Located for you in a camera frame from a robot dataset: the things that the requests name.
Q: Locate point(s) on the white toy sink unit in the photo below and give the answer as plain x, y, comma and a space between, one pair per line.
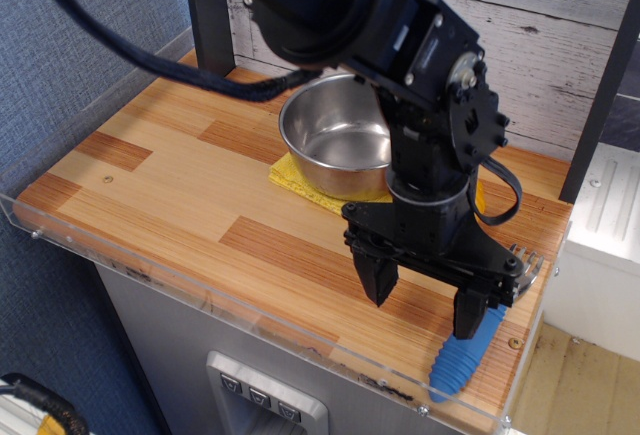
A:
594, 293

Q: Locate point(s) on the clear acrylic table guard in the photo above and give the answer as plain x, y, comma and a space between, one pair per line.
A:
170, 185

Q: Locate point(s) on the stainless steel pot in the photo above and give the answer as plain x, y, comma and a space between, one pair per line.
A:
336, 120

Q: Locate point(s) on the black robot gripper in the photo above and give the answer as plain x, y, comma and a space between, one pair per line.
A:
440, 239

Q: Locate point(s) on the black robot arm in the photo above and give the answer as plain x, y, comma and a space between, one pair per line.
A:
426, 66

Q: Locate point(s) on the yellow black object bottom left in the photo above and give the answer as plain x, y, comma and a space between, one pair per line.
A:
29, 407

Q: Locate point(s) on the yellow plastic toy pepper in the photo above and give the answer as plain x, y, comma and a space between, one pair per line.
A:
479, 198

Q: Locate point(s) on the yellow folded cloth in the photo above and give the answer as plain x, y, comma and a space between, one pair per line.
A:
330, 186

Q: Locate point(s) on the blue-handled metal fork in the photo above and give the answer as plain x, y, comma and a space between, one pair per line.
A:
458, 359

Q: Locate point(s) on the silver toy fridge cabinet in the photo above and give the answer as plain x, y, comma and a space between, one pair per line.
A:
212, 376

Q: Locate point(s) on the black vertical frame post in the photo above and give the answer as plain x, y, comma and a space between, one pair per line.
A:
612, 76

